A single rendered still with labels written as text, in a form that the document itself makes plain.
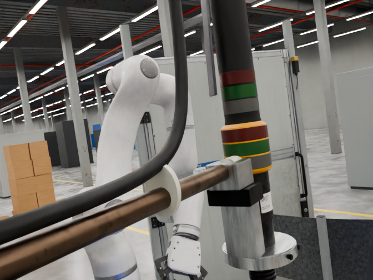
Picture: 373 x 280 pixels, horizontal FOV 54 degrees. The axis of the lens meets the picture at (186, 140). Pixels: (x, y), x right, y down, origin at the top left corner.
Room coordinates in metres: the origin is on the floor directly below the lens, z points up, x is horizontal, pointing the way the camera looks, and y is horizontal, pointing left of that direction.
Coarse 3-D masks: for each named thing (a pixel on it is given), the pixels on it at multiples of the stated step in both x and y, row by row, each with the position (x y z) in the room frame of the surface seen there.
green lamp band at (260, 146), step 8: (224, 144) 0.34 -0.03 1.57; (232, 144) 0.33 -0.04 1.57; (240, 144) 0.32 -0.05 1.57; (248, 144) 0.32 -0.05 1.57; (256, 144) 0.32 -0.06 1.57; (264, 144) 0.33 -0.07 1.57; (224, 152) 0.34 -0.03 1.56; (232, 152) 0.33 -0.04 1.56; (240, 152) 0.32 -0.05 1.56; (248, 152) 0.32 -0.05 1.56; (256, 152) 0.32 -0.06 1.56; (264, 152) 0.32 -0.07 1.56
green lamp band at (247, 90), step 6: (246, 84) 0.33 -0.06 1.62; (252, 84) 0.33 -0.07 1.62; (222, 90) 0.34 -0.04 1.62; (228, 90) 0.33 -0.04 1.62; (234, 90) 0.33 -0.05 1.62; (240, 90) 0.33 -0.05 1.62; (246, 90) 0.33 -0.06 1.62; (252, 90) 0.33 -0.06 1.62; (222, 96) 0.34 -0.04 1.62; (228, 96) 0.33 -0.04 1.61; (234, 96) 0.33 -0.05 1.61; (240, 96) 0.33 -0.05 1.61; (246, 96) 0.33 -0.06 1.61; (252, 96) 0.33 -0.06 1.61
